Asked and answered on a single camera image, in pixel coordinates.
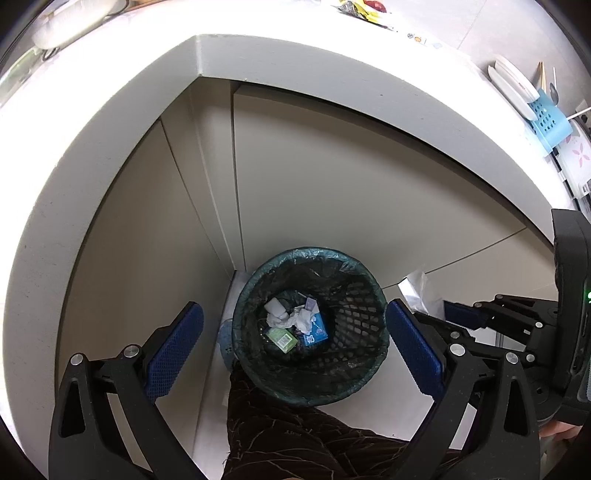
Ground white paper tissue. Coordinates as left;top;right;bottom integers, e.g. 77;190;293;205
288;306;315;335

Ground small clear plastic wrapper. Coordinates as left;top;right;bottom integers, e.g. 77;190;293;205
398;270;445;320

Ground black mesh trash bin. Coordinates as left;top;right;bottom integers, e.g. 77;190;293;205
232;247;390;406

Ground blue box in bin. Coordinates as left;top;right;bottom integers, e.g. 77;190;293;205
301;297;329;347

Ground green carton in bin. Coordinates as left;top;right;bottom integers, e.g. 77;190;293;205
266;327;297;354

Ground white floral appliance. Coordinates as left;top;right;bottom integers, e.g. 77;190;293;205
552;120;590;209

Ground light blue utensil basket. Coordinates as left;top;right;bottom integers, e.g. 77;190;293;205
529;89;573;154

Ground blue rimmed plate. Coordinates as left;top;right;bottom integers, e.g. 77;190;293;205
487;55;540;122

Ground wooden chopsticks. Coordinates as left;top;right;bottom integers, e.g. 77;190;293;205
536;61;547;93

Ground yellow snack wrapper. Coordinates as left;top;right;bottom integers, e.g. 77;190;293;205
338;0;429;45

